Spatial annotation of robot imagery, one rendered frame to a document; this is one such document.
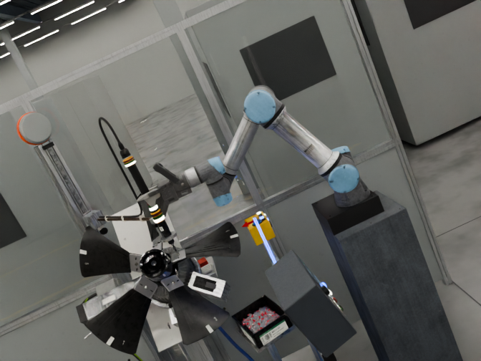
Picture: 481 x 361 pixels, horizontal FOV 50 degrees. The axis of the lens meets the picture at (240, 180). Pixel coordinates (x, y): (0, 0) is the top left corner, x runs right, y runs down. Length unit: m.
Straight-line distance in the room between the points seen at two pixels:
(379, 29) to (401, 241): 3.49
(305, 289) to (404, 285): 0.97
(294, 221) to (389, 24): 3.00
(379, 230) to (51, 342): 1.93
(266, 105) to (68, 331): 1.82
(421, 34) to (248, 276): 3.42
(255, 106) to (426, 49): 3.87
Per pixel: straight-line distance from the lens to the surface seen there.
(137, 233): 2.48
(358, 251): 2.15
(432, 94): 5.69
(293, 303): 1.36
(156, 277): 2.09
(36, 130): 2.65
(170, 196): 2.05
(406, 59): 5.54
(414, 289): 2.32
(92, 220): 2.60
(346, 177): 1.98
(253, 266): 2.98
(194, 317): 2.06
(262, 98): 1.90
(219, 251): 2.08
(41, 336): 3.17
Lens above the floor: 1.91
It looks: 15 degrees down
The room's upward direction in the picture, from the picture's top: 25 degrees counter-clockwise
